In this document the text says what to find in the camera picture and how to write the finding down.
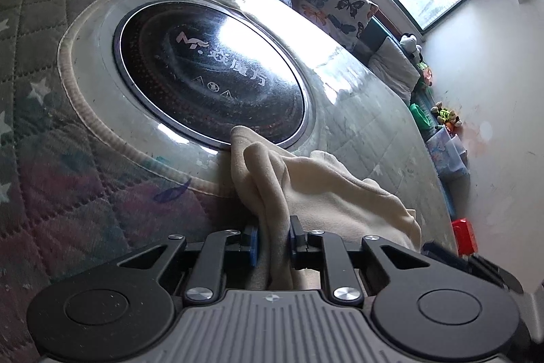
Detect colourful plush toys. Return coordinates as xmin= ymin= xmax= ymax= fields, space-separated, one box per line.
xmin=416 ymin=61 xmax=433 ymax=87

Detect large butterfly print pillow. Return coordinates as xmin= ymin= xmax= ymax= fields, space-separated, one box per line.
xmin=297 ymin=0 xmax=379 ymax=51

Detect blue patterned sofa cover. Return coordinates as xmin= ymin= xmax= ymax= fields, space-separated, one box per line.
xmin=410 ymin=88 xmax=457 ymax=219

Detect round black induction cooktop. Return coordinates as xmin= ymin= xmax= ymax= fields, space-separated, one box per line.
xmin=111 ymin=0 xmax=317 ymax=149

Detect grey pillow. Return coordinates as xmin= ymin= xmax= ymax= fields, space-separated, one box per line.
xmin=368 ymin=36 xmax=421 ymax=105

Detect cream shirt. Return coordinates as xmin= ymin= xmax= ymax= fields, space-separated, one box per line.
xmin=231 ymin=126 xmax=422 ymax=291

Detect red plastic stool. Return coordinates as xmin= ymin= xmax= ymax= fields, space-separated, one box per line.
xmin=451 ymin=218 xmax=479 ymax=255

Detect green plastic basin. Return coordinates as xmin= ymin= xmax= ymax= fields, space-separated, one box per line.
xmin=409 ymin=103 xmax=431 ymax=130

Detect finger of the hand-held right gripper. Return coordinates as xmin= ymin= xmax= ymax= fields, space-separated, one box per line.
xmin=423 ymin=241 xmax=525 ymax=294

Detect panda plush toy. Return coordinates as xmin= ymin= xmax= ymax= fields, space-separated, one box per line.
xmin=398 ymin=33 xmax=423 ymax=64

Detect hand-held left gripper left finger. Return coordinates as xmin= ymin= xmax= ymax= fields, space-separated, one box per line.
xmin=117 ymin=225 xmax=260 ymax=304

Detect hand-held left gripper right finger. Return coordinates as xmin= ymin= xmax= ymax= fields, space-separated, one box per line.
xmin=289 ymin=216 xmax=430 ymax=306

